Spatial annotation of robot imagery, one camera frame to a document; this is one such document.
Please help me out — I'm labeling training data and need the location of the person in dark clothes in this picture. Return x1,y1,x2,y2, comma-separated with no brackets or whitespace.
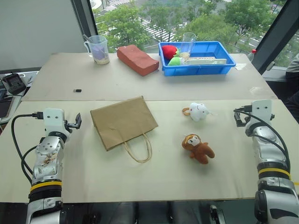
284,54,299,119

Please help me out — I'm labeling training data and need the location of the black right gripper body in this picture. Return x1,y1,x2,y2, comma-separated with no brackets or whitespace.
242,113,252,127

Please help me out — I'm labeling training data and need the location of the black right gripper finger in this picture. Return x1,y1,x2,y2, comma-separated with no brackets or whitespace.
234,111,244,128

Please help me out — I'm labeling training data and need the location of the brown paper bag with handles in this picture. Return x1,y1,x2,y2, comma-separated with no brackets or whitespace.
90,95,159,163

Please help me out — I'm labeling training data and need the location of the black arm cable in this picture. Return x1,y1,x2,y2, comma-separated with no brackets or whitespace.
233,105,292,181
11,112,44,185

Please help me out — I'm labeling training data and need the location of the red strawberry plush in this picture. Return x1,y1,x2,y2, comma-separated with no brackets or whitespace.
161,45,179,59

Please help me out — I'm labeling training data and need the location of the blue plastic bin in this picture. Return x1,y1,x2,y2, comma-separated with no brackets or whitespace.
157,41,237,77

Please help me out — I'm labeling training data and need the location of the plastic bottle with red cap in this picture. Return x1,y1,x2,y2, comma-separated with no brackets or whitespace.
247,49,258,62

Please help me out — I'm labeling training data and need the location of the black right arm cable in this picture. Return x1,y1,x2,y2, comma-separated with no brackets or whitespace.
233,105,292,181

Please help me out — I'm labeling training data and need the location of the white plush toy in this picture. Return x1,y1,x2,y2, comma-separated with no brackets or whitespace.
182,102,212,122

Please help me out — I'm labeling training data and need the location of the tablet with dark screen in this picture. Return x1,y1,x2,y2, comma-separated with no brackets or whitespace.
0,97,15,120

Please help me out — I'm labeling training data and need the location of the dark window frame post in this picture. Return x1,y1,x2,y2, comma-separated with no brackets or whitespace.
255,0,299,73
71,0,99,37

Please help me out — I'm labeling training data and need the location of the clear plastic measuring cup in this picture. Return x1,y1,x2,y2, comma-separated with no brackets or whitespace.
82,35,110,66

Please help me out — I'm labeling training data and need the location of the green plush toy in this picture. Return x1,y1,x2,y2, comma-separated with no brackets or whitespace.
168,56,185,67

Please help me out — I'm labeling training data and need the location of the brown monkey plush toy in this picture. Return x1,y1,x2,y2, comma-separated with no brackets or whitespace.
181,134,215,165

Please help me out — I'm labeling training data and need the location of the clear drinking glass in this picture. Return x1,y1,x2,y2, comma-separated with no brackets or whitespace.
179,32,197,59

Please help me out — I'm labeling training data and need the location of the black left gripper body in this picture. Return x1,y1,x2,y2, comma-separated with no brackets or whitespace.
64,119,81,134

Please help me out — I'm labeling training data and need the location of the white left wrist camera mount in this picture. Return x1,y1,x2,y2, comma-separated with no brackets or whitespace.
43,108,69,136

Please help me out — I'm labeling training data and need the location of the black electronic device box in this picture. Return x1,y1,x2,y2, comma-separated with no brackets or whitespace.
2,73,27,95

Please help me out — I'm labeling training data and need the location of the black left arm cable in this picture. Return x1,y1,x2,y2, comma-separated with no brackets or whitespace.
11,112,44,185

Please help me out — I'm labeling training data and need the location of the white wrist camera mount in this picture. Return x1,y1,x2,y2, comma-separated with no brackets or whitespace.
43,108,69,136
250,99,275,123

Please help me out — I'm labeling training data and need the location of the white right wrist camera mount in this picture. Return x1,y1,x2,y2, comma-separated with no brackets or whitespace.
250,99,275,123

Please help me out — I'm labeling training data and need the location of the red-brown brick-shaped block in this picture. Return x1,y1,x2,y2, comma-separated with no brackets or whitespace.
116,44,160,77

